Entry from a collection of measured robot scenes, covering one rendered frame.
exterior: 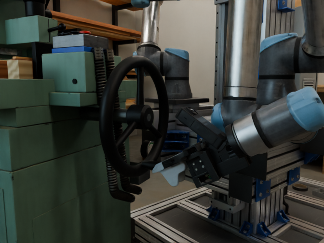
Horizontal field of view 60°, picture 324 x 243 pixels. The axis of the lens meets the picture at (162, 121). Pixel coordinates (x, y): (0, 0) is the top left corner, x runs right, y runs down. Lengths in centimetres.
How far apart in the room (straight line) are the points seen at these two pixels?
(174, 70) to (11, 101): 82
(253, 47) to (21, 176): 57
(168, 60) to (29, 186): 85
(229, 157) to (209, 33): 365
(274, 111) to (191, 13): 387
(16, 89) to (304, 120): 55
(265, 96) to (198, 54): 324
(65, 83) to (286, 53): 68
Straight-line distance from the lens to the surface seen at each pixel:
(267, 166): 92
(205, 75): 412
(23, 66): 68
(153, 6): 149
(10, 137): 65
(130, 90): 96
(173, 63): 130
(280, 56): 100
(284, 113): 52
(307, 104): 51
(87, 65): 65
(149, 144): 96
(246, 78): 65
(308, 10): 84
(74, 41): 69
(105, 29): 368
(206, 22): 421
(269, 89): 100
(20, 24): 91
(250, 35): 66
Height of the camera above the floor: 89
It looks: 8 degrees down
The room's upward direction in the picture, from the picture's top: straight up
